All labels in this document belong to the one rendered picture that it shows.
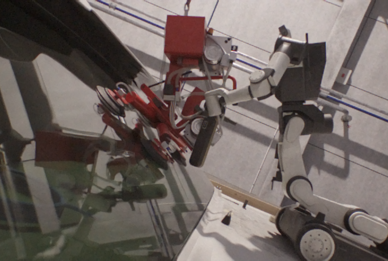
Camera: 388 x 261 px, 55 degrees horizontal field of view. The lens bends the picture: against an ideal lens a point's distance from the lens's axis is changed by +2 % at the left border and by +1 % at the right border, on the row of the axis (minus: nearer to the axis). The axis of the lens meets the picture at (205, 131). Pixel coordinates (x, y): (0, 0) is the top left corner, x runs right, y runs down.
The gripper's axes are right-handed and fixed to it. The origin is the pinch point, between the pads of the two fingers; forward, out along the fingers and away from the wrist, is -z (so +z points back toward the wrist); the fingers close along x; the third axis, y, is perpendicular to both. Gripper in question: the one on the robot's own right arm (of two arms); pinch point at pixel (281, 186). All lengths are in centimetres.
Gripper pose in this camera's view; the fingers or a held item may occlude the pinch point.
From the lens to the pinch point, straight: 237.2
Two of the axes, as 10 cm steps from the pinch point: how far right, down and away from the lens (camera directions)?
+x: -9.5, -1.5, 2.7
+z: 1.6, -9.9, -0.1
